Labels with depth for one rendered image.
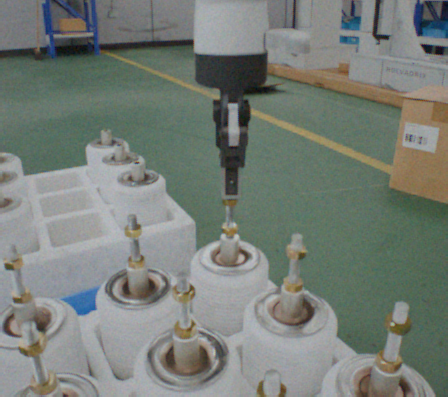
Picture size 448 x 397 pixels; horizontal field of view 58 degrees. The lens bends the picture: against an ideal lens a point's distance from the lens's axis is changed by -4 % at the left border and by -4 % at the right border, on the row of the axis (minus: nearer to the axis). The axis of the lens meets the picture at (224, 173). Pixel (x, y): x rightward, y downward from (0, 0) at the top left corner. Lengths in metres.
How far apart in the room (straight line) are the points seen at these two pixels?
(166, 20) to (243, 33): 6.31
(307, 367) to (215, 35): 0.33
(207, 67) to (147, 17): 6.21
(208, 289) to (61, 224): 0.40
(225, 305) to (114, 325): 0.13
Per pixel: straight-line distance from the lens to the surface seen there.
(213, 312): 0.52
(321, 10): 3.53
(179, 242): 0.76
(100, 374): 0.50
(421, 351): 0.82
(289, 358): 0.42
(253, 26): 0.41
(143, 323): 0.45
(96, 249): 0.71
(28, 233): 0.73
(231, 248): 0.50
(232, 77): 0.41
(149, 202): 0.74
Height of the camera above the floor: 0.54
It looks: 22 degrees down
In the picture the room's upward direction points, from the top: straight up
